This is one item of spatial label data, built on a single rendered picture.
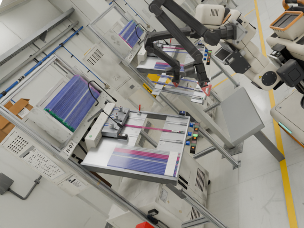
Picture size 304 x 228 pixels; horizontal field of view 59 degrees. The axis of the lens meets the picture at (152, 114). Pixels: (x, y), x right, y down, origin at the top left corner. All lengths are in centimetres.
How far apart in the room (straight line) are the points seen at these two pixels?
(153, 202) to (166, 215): 17
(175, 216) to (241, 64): 124
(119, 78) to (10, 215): 188
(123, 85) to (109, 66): 28
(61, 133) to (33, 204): 152
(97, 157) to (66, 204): 161
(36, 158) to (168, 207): 108
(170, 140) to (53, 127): 89
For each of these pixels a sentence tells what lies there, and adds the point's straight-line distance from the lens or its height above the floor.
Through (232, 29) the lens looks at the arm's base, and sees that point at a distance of 169.
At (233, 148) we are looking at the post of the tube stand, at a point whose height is 1.
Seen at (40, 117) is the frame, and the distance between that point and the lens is 208.
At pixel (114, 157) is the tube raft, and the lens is 205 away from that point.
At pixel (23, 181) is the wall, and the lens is 348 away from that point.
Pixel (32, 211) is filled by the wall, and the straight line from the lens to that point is 343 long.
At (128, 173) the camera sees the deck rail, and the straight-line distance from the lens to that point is 195.
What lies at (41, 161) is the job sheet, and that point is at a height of 141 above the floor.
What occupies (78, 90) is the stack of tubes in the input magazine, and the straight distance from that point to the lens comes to 230.
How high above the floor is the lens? 167
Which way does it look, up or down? 17 degrees down
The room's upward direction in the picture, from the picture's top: 47 degrees counter-clockwise
